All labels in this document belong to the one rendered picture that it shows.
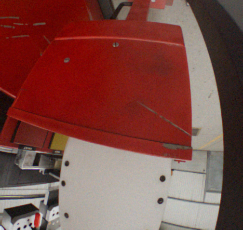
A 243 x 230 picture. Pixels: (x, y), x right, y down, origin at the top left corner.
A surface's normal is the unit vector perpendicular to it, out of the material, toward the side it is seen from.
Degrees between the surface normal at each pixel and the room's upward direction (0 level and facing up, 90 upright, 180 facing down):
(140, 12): 90
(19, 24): 90
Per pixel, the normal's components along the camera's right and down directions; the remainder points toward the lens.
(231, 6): -0.41, -0.43
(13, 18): 0.95, 0.10
